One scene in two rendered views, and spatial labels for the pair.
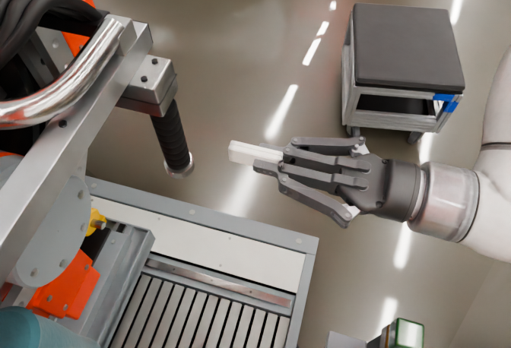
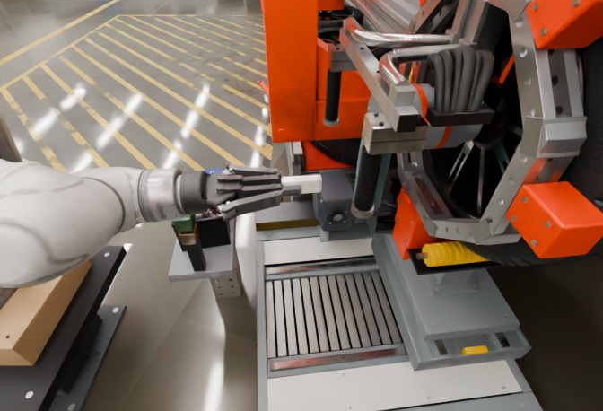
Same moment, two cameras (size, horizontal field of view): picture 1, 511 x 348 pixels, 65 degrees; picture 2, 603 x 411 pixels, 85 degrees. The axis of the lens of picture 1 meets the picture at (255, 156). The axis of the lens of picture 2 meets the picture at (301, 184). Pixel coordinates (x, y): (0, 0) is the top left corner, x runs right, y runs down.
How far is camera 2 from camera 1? 72 cm
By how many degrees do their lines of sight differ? 80
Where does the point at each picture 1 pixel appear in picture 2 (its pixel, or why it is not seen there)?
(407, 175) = (189, 175)
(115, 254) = (421, 315)
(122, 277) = (408, 317)
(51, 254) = not seen: hidden behind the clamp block
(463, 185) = (152, 174)
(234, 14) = not seen: outside the picture
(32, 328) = not seen: hidden behind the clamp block
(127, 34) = (393, 91)
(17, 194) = (366, 56)
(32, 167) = (371, 62)
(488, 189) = (134, 175)
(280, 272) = (287, 392)
